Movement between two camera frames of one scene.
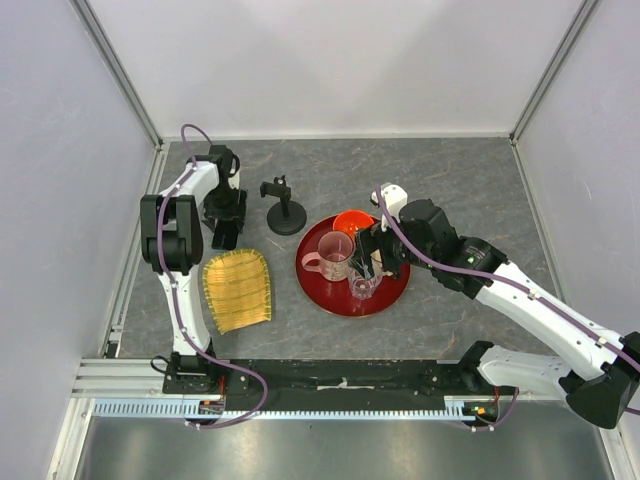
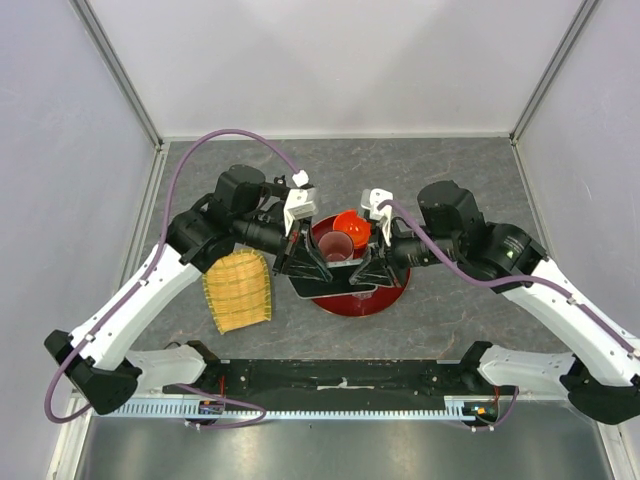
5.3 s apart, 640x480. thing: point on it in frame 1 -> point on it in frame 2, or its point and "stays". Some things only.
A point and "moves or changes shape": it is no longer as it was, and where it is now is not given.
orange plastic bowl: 352,220 stays
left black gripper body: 225,199 -> 292,241
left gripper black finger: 210,215 -> 303,266
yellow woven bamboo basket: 238,289 stays
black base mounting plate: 319,385 stays
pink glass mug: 335,249 stays
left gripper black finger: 242,208 -> 312,249
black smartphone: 225,235 moves or changes shape
